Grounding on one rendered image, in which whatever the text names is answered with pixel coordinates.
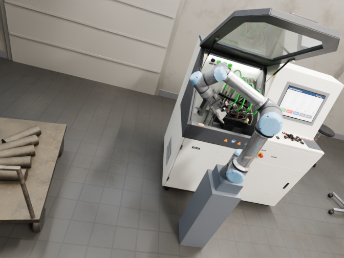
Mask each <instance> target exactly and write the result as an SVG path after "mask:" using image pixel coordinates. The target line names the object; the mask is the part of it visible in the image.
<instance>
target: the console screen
mask: <svg viewBox="0 0 344 258"><path fill-rule="evenodd" d="M329 95H330V93H326V92H323V91H319V90H316V89H313V88H309V87H306V86H303V85H300V84H296V83H292V82H289V81H288V82H287V84H286V86H285V88H284V90H283V92H282V94H281V96H280V98H279V100H278V102H277V105H278V106H279V107H280V108H281V110H282V112H283V119H287V120H291V121H295V122H299V123H303V124H306V125H310V126H312V125H313V123H314V122H315V120H316V118H317V116H318V115H319V113H320V111H321V109H322V108H323V106H324V104H325V103H326V101H327V99H328V97H329Z"/></svg>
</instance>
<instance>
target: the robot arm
mask: <svg viewBox="0 0 344 258"><path fill-rule="evenodd" d="M190 81H191V83H192V85H193V86H194V87H195V89H196V90H197V92H198V93H199V95H200V96H201V97H202V98H203V101H202V103H201V105H200V107H199V109H198V111H197V113H198V115H199V116H203V114H204V112H205V110H206V108H207V107H208V106H209V107H210V108H211V110H212V111H213V112H214V113H215V114H216V116H217V117H218V119H219V120H220V122H221V123H224V121H223V120H222V119H223V118H224V117H225V116H226V114H227V113H226V112H221V111H220V110H217V109H219V108H220V107H223V106H224V103H223V102H222V100H221V99H220V97H219V95H218V94H217V93H216V91H215V90H214V89H211V88H210V85H212V84H215V83H217V82H221V81H224V82H225V83H226V84H227V85H229V86H230V87H231V88H232V89H234V90H235V91H236V92H237V93H239V94H240V95H241V96H242V97H244V98H245V99H246V100H247V101H249V102H250V103H251V104H252V105H254V106H255V109H256V110H257V111H258V112H259V113H260V118H259V120H258V122H257V123H256V125H255V126H254V130H255V131H254V133H253V134H252V136H251V137H250V139H249V141H248V142H247V144H246V145H245V147H244V148H243V150H242V149H236V150H235V152H234V153H233V155H232V156H231V158H230V160H229V161H228V163H227V164H226V165H224V166H223V167H222V168H221V170H220V173H221V176H222V177H223V178H224V179H225V180H226V181H228V182H231V183H235V184H240V183H242V182H244V180H245V176H246V174H247V173H248V172H249V170H250V164H251V162H252V161H253V160H254V158H255V157H256V156H257V154H258V153H259V151H260V150H261V149H262V147H263V146H264V144H265V143H266V142H267V140H268V139H271V138H273V137H274V135H277V134H278V133H279V132H280V131H281V129H282V127H283V112H282V110H281V108H280V107H279V106H278V105H277V104H276V103H274V102H273V101H272V100H271V99H269V98H268V97H264V96H263V95H261V94H260V93H259V92H258V91H256V90H255V89H254V88H252V87H251V86H250V85H249V84H247V83H246V82H245V81H244V80H242V79H241V78H240V77H239V76H237V75H236V74H235V73H234V72H232V71H231V70H230V69H228V66H227V64H225V63H223V62H221V63H219V64H217V65H216V66H215V67H214V68H213V69H212V70H211V71H209V72H206V73H204V74H202V73H201V72H199V71H198V72H194V73H193V74H192V75H191V76H190ZM216 110H217V111H216Z"/></svg>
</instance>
